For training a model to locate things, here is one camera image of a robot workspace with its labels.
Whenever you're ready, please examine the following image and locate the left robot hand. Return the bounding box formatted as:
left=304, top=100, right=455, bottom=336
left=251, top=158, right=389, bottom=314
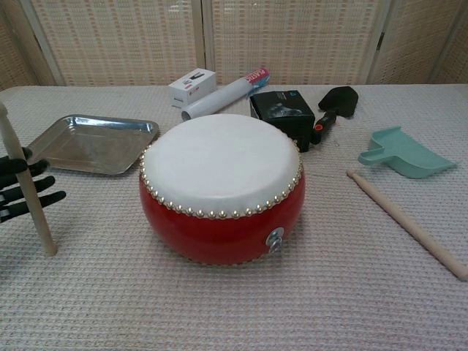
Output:
left=0, top=146, right=67, bottom=226

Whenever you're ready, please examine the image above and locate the wooden drumstick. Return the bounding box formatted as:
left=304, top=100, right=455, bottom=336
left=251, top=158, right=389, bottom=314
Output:
left=0, top=102, right=59, bottom=257
left=346, top=169, right=468, bottom=282

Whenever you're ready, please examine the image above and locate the square stainless steel tray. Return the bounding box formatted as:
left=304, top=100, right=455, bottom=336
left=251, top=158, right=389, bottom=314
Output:
left=24, top=115, right=160, bottom=177

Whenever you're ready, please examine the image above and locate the red drum with white skin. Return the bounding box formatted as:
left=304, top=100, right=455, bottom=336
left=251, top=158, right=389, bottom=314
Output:
left=137, top=113, right=303, bottom=266

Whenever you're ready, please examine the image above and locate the woven folding screen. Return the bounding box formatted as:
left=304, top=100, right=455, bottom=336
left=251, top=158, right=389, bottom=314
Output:
left=0, top=0, right=468, bottom=92

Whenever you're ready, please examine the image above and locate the small white product box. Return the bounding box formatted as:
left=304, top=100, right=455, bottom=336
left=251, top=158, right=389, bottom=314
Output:
left=167, top=67, right=216, bottom=109

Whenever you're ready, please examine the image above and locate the white plastic wrap roll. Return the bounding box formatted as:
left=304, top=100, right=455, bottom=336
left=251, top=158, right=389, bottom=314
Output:
left=181, top=67, right=271, bottom=122

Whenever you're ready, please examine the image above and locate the woven beige tablecloth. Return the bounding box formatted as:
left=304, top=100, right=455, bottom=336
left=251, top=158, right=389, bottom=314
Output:
left=0, top=83, right=468, bottom=351

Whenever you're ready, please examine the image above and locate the black product box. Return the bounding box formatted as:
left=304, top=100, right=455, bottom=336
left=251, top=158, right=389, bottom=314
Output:
left=249, top=88, right=317, bottom=153

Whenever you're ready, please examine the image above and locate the black garden trowel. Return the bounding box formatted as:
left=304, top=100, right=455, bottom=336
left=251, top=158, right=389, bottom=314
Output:
left=309, top=86, right=361, bottom=146

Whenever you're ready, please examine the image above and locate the teal plastic dustpan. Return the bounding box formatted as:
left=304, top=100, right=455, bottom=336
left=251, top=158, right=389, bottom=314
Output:
left=357, top=126, right=461, bottom=181

